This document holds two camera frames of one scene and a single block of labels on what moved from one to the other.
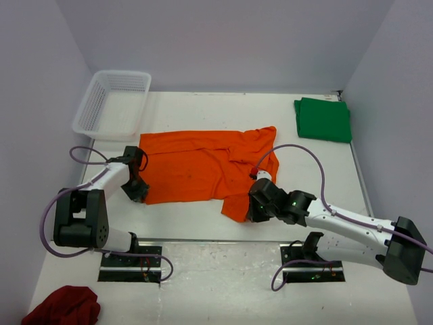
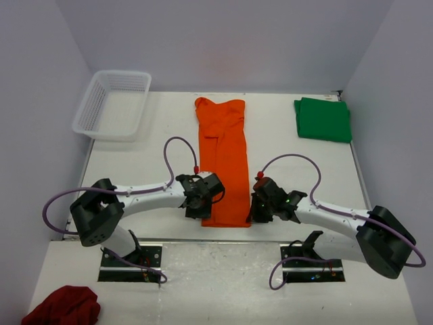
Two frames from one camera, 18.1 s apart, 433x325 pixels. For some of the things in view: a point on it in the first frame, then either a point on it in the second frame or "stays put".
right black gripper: (254, 214) stays put
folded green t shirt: (323, 119) stays put
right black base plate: (306, 272) stays put
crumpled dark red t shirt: (67, 305) stays put
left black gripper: (140, 194) → (204, 212)
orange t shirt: (185, 165) → (223, 154)
